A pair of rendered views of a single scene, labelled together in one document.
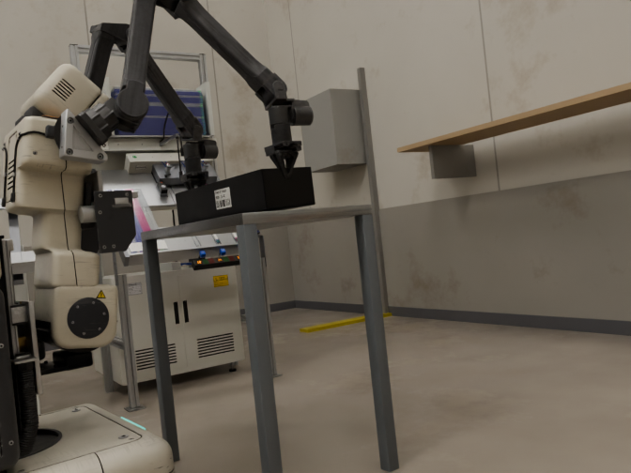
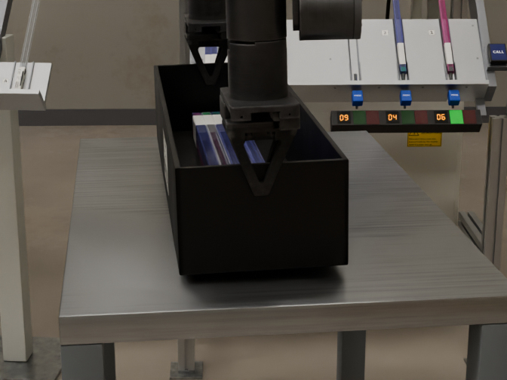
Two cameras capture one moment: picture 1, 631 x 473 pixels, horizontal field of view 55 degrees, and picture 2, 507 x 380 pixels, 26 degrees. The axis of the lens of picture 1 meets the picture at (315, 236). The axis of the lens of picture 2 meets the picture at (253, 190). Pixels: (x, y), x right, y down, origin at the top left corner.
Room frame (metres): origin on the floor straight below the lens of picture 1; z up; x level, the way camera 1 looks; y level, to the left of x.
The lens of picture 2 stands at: (0.83, -0.45, 1.20)
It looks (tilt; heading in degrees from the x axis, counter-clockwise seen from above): 17 degrees down; 30
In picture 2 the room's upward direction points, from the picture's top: straight up
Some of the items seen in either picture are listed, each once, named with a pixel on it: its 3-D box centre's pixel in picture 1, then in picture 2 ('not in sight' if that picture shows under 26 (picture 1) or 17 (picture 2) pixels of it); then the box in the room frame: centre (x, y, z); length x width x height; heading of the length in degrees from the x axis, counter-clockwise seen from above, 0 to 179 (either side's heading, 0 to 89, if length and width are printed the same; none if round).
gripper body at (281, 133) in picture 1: (282, 137); (257, 76); (1.73, 0.07, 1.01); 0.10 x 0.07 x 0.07; 38
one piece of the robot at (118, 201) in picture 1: (95, 215); not in sight; (1.68, 0.60, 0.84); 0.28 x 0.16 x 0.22; 37
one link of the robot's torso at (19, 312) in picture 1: (53, 335); not in sight; (1.66, 0.74, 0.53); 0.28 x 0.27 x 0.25; 37
